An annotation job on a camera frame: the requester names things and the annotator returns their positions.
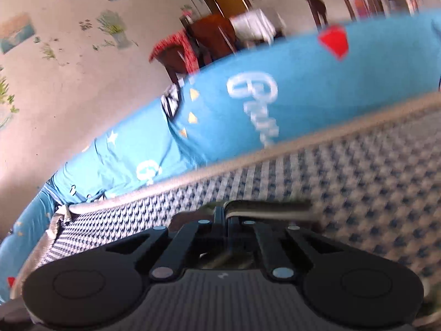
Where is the green brown striped shirt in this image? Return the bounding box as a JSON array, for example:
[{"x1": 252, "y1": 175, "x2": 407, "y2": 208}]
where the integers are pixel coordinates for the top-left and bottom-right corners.
[{"x1": 169, "y1": 199, "x2": 318, "y2": 230}]

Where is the houndstooth sofa seat cushion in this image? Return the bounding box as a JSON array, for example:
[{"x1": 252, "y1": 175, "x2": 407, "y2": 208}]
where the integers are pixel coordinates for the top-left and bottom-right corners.
[{"x1": 10, "y1": 90, "x2": 441, "y2": 304}]

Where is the blue printed sofa back cover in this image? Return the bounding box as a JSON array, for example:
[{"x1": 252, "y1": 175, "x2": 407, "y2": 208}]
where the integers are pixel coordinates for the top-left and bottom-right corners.
[{"x1": 1, "y1": 10, "x2": 440, "y2": 302}]

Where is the red patterned cloth on chair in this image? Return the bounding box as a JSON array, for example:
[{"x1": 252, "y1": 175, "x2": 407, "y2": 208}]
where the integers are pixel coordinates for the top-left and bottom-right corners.
[{"x1": 149, "y1": 29, "x2": 200, "y2": 74}]

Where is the dark wooden dining chair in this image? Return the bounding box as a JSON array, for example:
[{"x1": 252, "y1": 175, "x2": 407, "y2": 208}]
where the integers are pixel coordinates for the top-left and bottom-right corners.
[{"x1": 159, "y1": 14, "x2": 238, "y2": 84}]

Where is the white clothed dining table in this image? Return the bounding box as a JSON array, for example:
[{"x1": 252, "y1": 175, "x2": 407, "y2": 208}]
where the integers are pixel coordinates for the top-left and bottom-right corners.
[{"x1": 230, "y1": 7, "x2": 286, "y2": 45}]

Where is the dark wooden chair right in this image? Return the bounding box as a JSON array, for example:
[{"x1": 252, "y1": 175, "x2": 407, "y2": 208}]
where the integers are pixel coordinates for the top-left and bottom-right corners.
[{"x1": 306, "y1": 0, "x2": 328, "y2": 29}]

